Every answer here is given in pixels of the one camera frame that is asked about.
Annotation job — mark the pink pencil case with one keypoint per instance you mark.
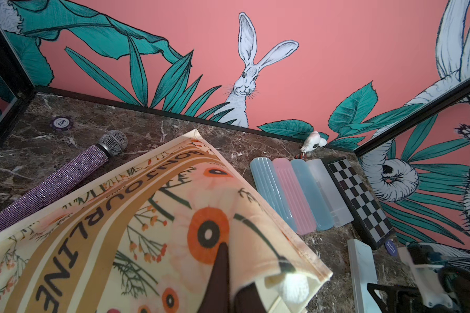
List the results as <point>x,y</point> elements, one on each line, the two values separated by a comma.
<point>298,205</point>

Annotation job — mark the small purple round sticker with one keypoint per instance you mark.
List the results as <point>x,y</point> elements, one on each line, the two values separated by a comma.
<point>391,248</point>

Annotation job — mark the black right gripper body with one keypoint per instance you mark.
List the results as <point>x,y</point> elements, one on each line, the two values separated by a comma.
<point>442,278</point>

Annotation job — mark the purple glitter microphone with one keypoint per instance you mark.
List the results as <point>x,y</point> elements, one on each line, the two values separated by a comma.
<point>58,184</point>

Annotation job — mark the black white chessboard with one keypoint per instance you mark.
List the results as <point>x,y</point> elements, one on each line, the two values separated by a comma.
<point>370,221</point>

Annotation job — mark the light teal case in bag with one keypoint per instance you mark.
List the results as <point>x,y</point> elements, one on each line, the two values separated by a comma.
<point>269,187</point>

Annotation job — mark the purple poker chip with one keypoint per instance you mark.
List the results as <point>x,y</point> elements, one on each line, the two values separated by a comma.
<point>61,123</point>

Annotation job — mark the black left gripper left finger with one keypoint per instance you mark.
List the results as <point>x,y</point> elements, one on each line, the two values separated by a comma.
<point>217,295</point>

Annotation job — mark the translucent white pencil case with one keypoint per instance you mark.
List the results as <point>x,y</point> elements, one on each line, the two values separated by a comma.
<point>334,200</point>

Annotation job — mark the pale mint case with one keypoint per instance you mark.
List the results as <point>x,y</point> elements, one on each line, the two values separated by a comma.
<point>363,272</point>

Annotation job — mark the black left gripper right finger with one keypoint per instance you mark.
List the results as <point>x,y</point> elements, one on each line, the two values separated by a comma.
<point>248,300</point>

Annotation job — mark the small white toy figure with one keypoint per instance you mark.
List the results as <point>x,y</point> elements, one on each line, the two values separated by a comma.
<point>312,142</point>

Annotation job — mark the cream floral canvas tote bag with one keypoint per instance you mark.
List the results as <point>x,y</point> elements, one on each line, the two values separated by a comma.
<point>144,238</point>

